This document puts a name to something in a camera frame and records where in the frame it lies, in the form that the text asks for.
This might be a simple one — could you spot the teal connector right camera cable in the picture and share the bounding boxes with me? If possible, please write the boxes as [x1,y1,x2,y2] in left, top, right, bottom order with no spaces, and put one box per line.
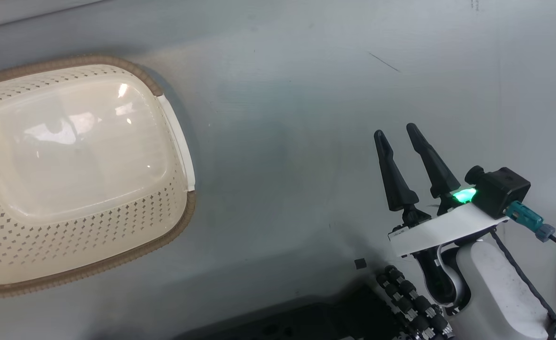
[505,201,556,258]

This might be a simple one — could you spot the black roller wheel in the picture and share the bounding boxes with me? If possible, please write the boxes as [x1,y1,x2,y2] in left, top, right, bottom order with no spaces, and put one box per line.
[376,264,455,340]

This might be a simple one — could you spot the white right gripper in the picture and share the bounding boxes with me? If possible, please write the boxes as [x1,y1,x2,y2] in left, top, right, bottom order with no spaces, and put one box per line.
[374,123,509,258]

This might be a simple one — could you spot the cream perforated laundry basket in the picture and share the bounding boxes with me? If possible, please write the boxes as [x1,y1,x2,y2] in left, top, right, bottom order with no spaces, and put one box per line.
[0,54,197,298]

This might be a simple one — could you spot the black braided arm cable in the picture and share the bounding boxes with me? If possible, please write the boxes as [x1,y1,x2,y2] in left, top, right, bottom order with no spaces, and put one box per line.
[489,229,556,340]

